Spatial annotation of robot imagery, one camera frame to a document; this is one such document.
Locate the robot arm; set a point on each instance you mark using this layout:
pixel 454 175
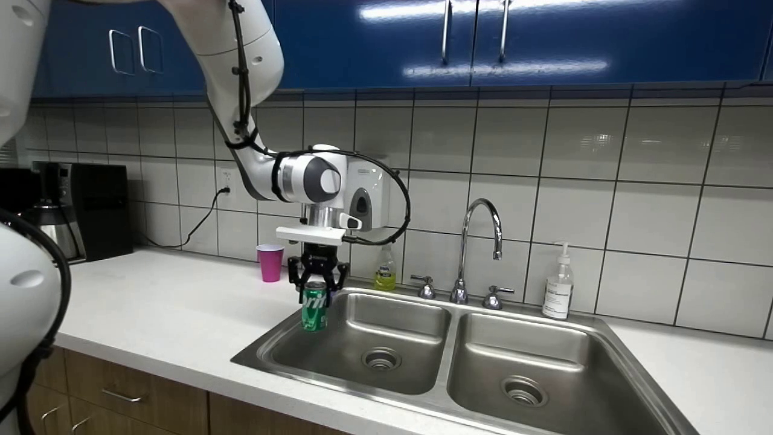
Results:
pixel 241 60

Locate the wooden cabinet door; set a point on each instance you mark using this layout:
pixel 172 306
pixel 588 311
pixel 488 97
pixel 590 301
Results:
pixel 121 428
pixel 36 417
pixel 253 420

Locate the steel coffee carafe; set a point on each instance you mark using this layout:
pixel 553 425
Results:
pixel 57 232

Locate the green soda can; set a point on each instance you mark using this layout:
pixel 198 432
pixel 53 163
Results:
pixel 314 311

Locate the pink plastic cup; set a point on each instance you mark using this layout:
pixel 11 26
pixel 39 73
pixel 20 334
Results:
pixel 270 263

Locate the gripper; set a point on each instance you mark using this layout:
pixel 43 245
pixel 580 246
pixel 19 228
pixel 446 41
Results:
pixel 320 255

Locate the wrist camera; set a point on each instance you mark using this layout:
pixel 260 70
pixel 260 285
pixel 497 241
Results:
pixel 311 235

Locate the clear pump soap bottle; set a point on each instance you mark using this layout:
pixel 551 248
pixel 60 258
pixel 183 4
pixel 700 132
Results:
pixel 557 296

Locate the black coffee maker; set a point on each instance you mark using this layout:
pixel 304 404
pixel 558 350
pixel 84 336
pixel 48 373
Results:
pixel 99 211

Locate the stainless steel double sink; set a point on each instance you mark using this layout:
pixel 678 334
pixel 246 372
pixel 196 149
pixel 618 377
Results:
pixel 513 362

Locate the chrome tap lever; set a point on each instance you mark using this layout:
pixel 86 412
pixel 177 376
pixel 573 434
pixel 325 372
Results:
pixel 494 298
pixel 425 287

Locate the wooden drawer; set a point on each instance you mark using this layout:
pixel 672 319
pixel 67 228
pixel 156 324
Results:
pixel 53 371
pixel 169 393

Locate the chrome gooseneck tap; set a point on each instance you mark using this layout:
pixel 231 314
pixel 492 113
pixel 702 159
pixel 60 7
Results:
pixel 464 254

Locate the white wall soap dispenser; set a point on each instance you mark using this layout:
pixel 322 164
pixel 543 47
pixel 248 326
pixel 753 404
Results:
pixel 375 181

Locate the white wall socket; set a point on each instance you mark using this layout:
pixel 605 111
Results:
pixel 227 181

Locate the blue wall cabinet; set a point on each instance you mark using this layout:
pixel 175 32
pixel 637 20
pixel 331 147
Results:
pixel 374 42

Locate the blue cabinet door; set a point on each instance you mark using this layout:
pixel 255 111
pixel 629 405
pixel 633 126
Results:
pixel 78 60
pixel 175 66
pixel 634 36
pixel 374 42

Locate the yellow dish soap bottle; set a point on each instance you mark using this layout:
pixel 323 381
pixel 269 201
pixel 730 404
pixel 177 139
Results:
pixel 384 278

